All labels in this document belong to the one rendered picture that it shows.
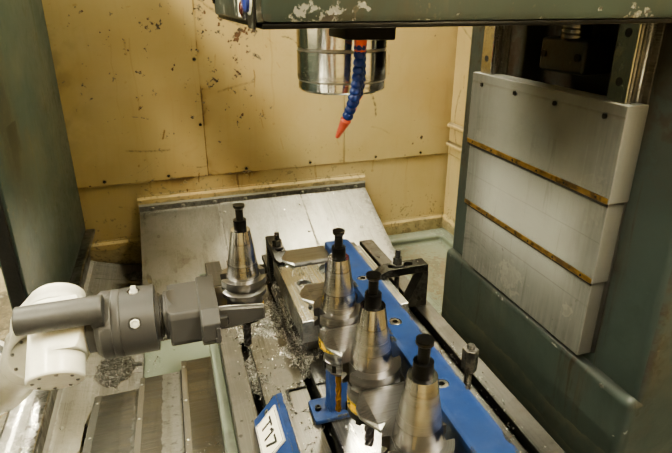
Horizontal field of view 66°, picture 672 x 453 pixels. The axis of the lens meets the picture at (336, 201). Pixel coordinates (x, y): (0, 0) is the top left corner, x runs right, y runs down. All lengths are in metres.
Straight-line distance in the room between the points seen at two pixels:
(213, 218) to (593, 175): 1.36
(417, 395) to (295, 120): 1.65
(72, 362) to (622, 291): 0.93
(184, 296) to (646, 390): 0.86
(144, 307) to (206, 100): 1.32
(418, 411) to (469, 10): 0.46
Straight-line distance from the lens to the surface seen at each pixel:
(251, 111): 1.97
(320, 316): 0.64
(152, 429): 1.26
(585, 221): 1.10
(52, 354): 0.72
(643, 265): 1.08
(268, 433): 0.91
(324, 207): 2.05
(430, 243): 2.32
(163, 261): 1.87
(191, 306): 0.71
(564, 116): 1.11
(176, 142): 1.97
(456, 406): 0.53
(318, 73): 0.89
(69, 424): 1.44
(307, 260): 0.78
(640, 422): 1.23
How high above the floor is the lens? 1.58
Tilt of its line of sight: 21 degrees down
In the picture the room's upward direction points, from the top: straight up
